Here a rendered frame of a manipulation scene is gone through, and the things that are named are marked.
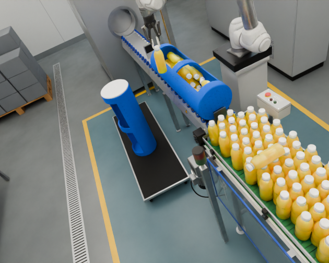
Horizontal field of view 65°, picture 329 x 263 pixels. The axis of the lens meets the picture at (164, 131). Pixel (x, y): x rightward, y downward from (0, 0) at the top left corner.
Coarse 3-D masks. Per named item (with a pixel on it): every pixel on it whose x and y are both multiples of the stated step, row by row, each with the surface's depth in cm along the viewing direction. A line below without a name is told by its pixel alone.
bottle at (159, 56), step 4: (156, 52) 187; (160, 52) 187; (156, 56) 188; (160, 56) 188; (156, 60) 190; (160, 60) 190; (164, 60) 193; (156, 64) 194; (160, 64) 192; (164, 64) 194; (160, 68) 194; (164, 68) 195; (160, 72) 197; (164, 72) 197
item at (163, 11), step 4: (164, 4) 272; (164, 8) 275; (160, 12) 279; (164, 12) 277; (164, 16) 279; (168, 16) 281; (164, 20) 282; (168, 20) 284; (164, 24) 286; (168, 24) 286; (168, 28) 289; (168, 32) 292; (172, 32) 294; (168, 36) 296; (172, 36) 297; (172, 40) 300; (172, 44) 303; (176, 44) 305
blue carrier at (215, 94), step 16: (160, 48) 230; (176, 48) 236; (176, 64) 205; (192, 64) 224; (176, 80) 200; (208, 80) 208; (192, 96) 182; (208, 96) 176; (224, 96) 182; (208, 112) 184
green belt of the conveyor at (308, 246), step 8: (224, 160) 171; (232, 168) 165; (240, 176) 159; (248, 184) 154; (256, 184) 153; (248, 192) 151; (256, 192) 150; (256, 200) 146; (272, 200) 144; (272, 208) 141; (288, 224) 133; (304, 248) 124; (312, 248) 123; (304, 256) 122; (312, 256) 121
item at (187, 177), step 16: (144, 112) 350; (160, 128) 320; (128, 144) 317; (160, 144) 302; (128, 160) 299; (144, 160) 292; (160, 160) 285; (176, 160) 279; (144, 176) 276; (160, 176) 270; (176, 176) 264; (144, 192) 263; (160, 192) 258
